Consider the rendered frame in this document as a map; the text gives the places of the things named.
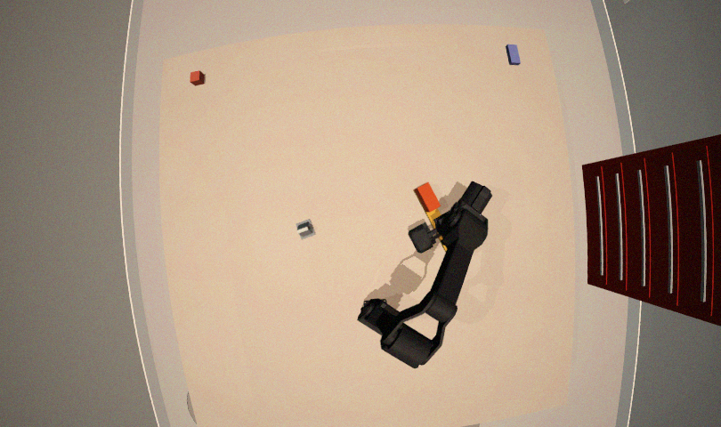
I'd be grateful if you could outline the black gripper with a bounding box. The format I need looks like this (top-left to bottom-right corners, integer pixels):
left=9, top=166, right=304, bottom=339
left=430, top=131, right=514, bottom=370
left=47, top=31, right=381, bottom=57
left=408, top=207, right=452, bottom=254

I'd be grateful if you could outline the blue-purple rectangular block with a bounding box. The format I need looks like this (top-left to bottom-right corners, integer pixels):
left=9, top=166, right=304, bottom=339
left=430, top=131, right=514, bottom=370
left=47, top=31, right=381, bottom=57
left=506, top=44, right=521, bottom=66

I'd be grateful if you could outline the small red cube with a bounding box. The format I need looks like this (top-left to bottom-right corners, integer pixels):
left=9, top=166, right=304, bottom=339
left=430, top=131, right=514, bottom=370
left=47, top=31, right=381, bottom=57
left=190, top=71, right=205, bottom=86

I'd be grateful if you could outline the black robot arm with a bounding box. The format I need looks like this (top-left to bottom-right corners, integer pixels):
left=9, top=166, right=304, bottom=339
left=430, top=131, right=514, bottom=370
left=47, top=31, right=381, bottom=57
left=357, top=181, right=492, bottom=368

